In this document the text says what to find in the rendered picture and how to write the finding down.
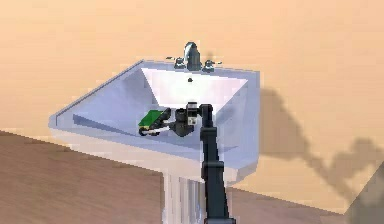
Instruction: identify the white pedestal sink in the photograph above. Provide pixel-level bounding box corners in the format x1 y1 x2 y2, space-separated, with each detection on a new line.
48 59 262 224

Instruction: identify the grey metal faucet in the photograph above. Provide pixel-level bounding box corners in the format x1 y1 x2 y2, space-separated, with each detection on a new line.
165 41 224 74

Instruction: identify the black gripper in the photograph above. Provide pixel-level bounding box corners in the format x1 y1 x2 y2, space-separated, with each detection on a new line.
138 107 197 138

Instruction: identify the green razor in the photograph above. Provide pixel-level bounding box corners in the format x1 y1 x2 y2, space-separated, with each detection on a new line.
137 109 166 131

